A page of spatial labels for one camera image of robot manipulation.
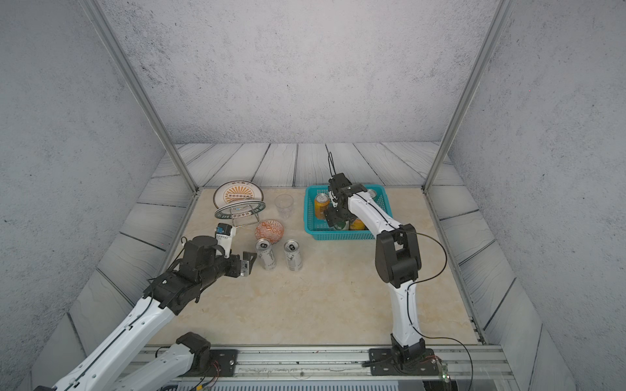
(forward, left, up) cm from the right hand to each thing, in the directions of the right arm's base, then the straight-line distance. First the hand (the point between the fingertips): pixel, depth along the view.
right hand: (341, 215), depth 97 cm
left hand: (-22, +30, +10) cm, 39 cm away
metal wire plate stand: (+4, +41, -8) cm, 42 cm away
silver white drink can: (-18, +27, +2) cm, 32 cm away
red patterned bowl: (-1, +29, -8) cm, 30 cm away
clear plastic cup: (+10, +24, -4) cm, 26 cm away
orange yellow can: (+6, +8, 0) cm, 10 cm away
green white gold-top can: (-4, 0, -1) cm, 4 cm away
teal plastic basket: (+1, +10, -10) cm, 14 cm away
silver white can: (-19, +17, +2) cm, 25 cm away
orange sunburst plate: (+8, +42, +6) cm, 43 cm away
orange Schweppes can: (-2, -6, -3) cm, 7 cm away
